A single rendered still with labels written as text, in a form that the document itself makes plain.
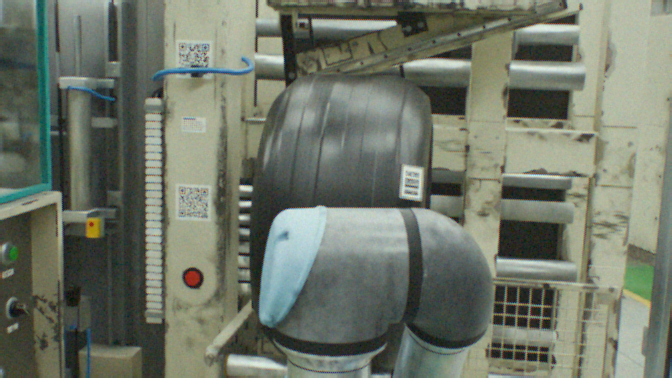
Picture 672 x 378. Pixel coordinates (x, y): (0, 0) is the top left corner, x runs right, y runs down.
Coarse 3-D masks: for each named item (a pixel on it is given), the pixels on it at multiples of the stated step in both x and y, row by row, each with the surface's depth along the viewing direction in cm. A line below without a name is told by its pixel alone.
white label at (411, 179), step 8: (408, 168) 135; (416, 168) 135; (408, 176) 135; (416, 176) 135; (408, 184) 134; (416, 184) 135; (400, 192) 134; (408, 192) 134; (416, 192) 134; (416, 200) 134
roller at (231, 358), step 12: (228, 360) 156; (240, 360) 156; (252, 360) 156; (264, 360) 155; (276, 360) 155; (228, 372) 156; (240, 372) 155; (252, 372) 155; (264, 372) 154; (276, 372) 154; (372, 372) 152; (384, 372) 151
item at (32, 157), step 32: (0, 0) 122; (32, 0) 131; (0, 32) 122; (32, 32) 132; (0, 64) 123; (32, 64) 132; (0, 96) 123; (32, 96) 133; (0, 128) 124; (32, 128) 133; (0, 160) 124; (32, 160) 134; (0, 192) 125; (32, 192) 133
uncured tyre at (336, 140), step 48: (288, 96) 147; (336, 96) 145; (384, 96) 144; (288, 144) 138; (336, 144) 137; (384, 144) 136; (432, 144) 173; (288, 192) 135; (336, 192) 134; (384, 192) 133
